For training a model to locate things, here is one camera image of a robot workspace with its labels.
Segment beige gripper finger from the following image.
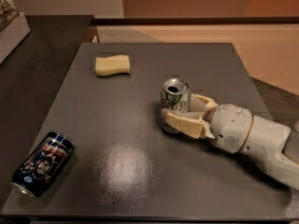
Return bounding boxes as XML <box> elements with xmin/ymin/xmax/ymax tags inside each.
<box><xmin>161</xmin><ymin>108</ymin><xmax>215</xmax><ymax>139</ymax></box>
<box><xmin>189</xmin><ymin>93</ymin><xmax>218</xmax><ymax>119</ymax></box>

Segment silver 7up soda can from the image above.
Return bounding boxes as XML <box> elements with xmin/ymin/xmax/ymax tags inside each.
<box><xmin>160</xmin><ymin>77</ymin><xmax>192</xmax><ymax>134</ymax></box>

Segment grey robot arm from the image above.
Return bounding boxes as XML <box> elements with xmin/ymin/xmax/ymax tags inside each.
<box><xmin>161</xmin><ymin>94</ymin><xmax>299</xmax><ymax>189</ymax></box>

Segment blue Pepsi soda can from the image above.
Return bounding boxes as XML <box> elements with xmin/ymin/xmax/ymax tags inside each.
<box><xmin>11</xmin><ymin>132</ymin><xmax>75</xmax><ymax>198</ymax></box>

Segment yellow sponge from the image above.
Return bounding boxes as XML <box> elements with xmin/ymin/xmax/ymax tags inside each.
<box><xmin>95</xmin><ymin>55</ymin><xmax>131</xmax><ymax>77</ymax></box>

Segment dark side table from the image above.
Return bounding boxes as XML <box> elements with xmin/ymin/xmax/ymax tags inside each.
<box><xmin>0</xmin><ymin>15</ymin><xmax>93</xmax><ymax>209</ymax></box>

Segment white box with snacks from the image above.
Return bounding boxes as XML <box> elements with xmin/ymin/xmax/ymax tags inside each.
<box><xmin>0</xmin><ymin>0</ymin><xmax>31</xmax><ymax>63</ymax></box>

